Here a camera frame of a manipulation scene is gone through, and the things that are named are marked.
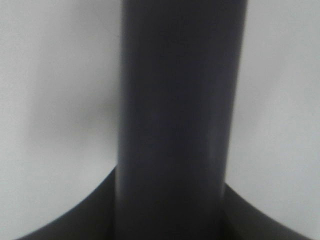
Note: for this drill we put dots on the grey brush black bristles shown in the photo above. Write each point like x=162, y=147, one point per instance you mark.
x=179, y=67

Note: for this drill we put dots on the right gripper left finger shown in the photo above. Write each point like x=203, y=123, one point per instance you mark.
x=91, y=219

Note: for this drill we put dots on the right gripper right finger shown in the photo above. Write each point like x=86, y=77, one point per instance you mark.
x=242, y=221

